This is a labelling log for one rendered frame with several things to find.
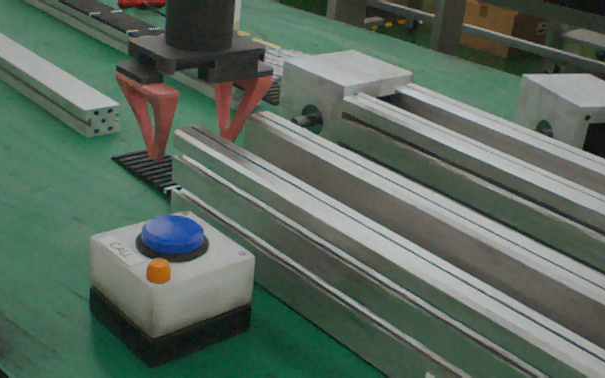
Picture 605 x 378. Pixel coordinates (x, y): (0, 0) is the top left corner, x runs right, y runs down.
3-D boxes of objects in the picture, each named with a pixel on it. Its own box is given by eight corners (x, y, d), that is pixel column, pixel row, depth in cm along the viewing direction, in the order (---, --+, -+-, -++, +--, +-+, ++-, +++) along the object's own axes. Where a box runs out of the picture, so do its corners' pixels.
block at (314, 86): (257, 151, 86) (264, 62, 82) (342, 131, 94) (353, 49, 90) (315, 183, 81) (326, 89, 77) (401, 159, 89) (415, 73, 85)
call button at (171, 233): (129, 247, 55) (129, 220, 54) (180, 232, 57) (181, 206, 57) (163, 274, 52) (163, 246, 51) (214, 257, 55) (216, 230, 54)
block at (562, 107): (486, 156, 92) (503, 74, 88) (570, 152, 96) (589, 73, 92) (538, 196, 84) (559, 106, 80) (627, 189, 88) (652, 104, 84)
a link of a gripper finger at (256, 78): (268, 152, 76) (278, 52, 72) (205, 167, 72) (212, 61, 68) (223, 128, 81) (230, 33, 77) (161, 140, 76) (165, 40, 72)
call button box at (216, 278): (88, 311, 57) (87, 230, 54) (203, 272, 63) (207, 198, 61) (151, 371, 52) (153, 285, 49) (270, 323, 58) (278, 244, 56)
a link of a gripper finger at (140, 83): (224, 162, 73) (232, 59, 69) (155, 179, 68) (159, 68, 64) (179, 137, 77) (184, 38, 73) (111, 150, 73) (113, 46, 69)
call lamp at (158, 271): (141, 275, 51) (141, 258, 50) (162, 268, 52) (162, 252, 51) (154, 286, 50) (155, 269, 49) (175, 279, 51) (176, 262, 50)
